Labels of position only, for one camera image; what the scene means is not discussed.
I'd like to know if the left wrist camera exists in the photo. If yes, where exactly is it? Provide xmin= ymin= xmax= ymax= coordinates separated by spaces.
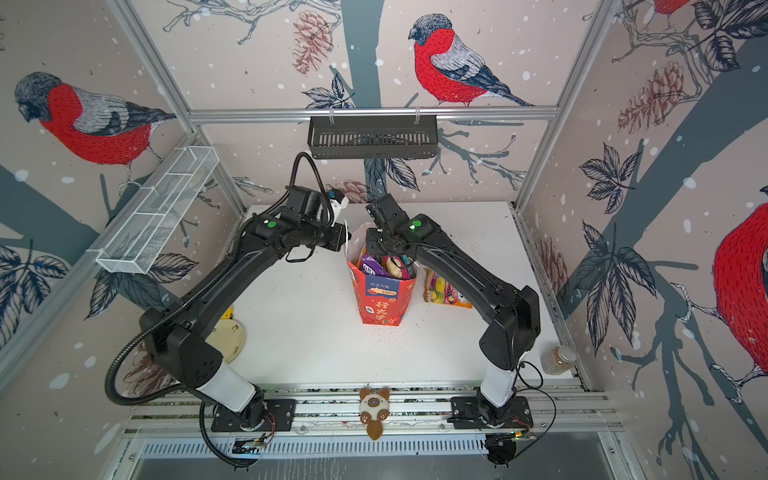
xmin=326 ymin=188 xmax=349 ymax=225

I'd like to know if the black corrugated cable conduit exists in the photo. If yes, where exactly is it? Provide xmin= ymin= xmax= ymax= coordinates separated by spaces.
xmin=104 ymin=263 xmax=241 ymax=407

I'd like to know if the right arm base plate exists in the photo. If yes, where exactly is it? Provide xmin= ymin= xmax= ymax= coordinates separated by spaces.
xmin=447 ymin=393 xmax=534 ymax=430

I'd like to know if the orange Fox's candy bag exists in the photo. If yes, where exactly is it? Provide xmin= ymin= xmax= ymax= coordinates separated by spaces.
xmin=423 ymin=269 xmax=473 ymax=309

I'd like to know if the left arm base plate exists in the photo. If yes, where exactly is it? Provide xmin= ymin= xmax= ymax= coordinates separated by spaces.
xmin=211 ymin=398 xmax=297 ymax=433

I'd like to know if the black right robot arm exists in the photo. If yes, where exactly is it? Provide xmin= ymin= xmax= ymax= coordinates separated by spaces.
xmin=366 ymin=194 xmax=541 ymax=409

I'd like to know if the purple Fox's candy bag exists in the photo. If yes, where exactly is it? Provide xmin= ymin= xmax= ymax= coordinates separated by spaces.
xmin=358 ymin=253 xmax=392 ymax=278

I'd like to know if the plush cat toy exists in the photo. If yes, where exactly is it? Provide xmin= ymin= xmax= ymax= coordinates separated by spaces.
xmin=359 ymin=387 xmax=391 ymax=441

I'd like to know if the white mesh tray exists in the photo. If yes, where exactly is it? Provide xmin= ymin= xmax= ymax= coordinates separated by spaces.
xmin=96 ymin=146 xmax=220 ymax=274

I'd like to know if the clear plastic bottle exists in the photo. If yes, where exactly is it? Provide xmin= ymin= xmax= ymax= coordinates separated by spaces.
xmin=540 ymin=345 xmax=577 ymax=376

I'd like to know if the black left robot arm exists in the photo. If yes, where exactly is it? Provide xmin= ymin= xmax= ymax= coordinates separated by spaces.
xmin=137 ymin=186 xmax=349 ymax=423

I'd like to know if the yellow round plate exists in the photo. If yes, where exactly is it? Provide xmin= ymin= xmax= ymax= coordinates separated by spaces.
xmin=206 ymin=318 xmax=246 ymax=364

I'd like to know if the red paper gift bag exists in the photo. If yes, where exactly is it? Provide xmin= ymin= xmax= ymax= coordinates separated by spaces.
xmin=344 ymin=222 xmax=416 ymax=327

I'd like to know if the black wire basket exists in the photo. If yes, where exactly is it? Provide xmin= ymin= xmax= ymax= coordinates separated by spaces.
xmin=307 ymin=116 xmax=439 ymax=160

